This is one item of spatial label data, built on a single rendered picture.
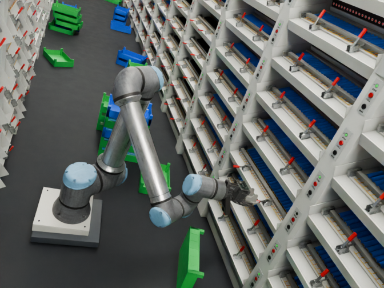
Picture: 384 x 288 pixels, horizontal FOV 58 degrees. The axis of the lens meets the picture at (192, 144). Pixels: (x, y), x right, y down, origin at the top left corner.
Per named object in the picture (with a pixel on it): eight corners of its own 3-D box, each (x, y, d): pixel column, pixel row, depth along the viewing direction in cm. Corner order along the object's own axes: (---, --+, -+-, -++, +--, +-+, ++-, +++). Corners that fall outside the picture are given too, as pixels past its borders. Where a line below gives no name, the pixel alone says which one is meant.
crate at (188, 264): (175, 298, 168) (191, 302, 169) (187, 271, 158) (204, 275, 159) (179, 251, 194) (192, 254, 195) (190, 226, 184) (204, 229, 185)
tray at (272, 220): (275, 238, 154) (277, 223, 148) (230, 157, 202) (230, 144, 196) (316, 227, 157) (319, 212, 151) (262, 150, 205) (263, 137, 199)
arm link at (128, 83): (115, 63, 133) (169, 229, 134) (138, 62, 143) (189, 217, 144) (98, 74, 141) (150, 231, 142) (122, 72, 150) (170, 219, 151)
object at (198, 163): (204, 195, 227) (203, 179, 219) (183, 144, 275) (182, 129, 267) (233, 188, 231) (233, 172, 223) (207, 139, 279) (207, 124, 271)
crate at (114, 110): (106, 116, 229) (108, 106, 225) (108, 103, 246) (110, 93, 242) (150, 126, 237) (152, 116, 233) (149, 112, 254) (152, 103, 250)
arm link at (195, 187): (179, 183, 150) (190, 167, 144) (204, 187, 155) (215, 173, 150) (183, 200, 143) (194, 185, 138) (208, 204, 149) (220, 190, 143)
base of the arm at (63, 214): (50, 222, 170) (52, 208, 165) (54, 195, 185) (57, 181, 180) (89, 226, 176) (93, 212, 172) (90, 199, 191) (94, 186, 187)
